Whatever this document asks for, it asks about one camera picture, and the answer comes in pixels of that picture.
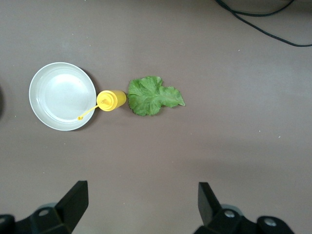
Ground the yellow mustard squeeze bottle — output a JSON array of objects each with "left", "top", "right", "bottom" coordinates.
[{"left": 77, "top": 90, "right": 127, "bottom": 121}]

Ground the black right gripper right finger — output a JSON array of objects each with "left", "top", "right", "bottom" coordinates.
[{"left": 194, "top": 182, "right": 297, "bottom": 234}]

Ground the black cable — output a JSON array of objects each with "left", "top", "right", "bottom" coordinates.
[
  {"left": 219, "top": 0, "right": 295, "bottom": 17},
  {"left": 214, "top": 0, "right": 312, "bottom": 47}
]

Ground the green lettuce leaf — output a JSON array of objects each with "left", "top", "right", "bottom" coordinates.
[{"left": 127, "top": 76, "right": 186, "bottom": 117}]

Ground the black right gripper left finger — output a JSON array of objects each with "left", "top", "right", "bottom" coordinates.
[{"left": 0, "top": 180, "right": 89, "bottom": 234}]

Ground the beige round plate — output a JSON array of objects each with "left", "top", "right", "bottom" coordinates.
[{"left": 28, "top": 62, "right": 98, "bottom": 132}]

